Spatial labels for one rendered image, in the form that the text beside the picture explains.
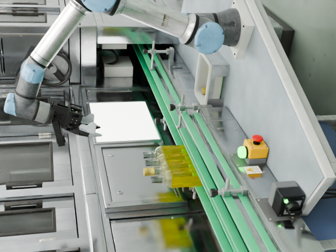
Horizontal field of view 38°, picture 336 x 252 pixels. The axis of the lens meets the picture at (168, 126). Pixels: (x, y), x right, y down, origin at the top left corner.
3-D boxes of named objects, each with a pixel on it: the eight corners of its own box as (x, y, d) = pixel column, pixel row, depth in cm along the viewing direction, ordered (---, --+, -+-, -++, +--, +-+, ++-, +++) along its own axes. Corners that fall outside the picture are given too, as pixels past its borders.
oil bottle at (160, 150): (200, 154, 215) (152, 156, 210) (201, 143, 212) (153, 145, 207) (203, 161, 210) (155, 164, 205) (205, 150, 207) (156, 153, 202)
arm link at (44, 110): (33, 124, 175) (33, 113, 182) (45, 127, 177) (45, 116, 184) (39, 107, 172) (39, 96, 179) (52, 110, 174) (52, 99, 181)
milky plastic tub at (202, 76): (210, 92, 237) (193, 93, 235) (216, 49, 225) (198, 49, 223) (221, 109, 222) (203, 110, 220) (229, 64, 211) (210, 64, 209)
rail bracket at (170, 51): (180, 67, 278) (141, 68, 273) (183, 39, 270) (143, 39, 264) (182, 71, 274) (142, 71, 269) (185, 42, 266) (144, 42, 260)
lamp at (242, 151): (242, 153, 182) (235, 154, 181) (244, 143, 179) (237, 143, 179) (247, 160, 178) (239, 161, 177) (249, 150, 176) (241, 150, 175)
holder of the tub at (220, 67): (210, 102, 239) (195, 103, 237) (217, 50, 226) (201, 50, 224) (221, 119, 225) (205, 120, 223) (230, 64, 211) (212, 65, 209)
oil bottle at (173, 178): (211, 177, 201) (161, 180, 196) (213, 166, 198) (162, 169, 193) (215, 185, 196) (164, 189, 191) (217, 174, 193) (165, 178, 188)
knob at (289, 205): (296, 211, 154) (301, 218, 151) (283, 212, 153) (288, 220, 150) (299, 200, 152) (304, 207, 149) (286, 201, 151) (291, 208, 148)
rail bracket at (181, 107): (193, 125, 222) (166, 127, 219) (197, 92, 213) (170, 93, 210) (195, 129, 219) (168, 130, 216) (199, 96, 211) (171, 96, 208)
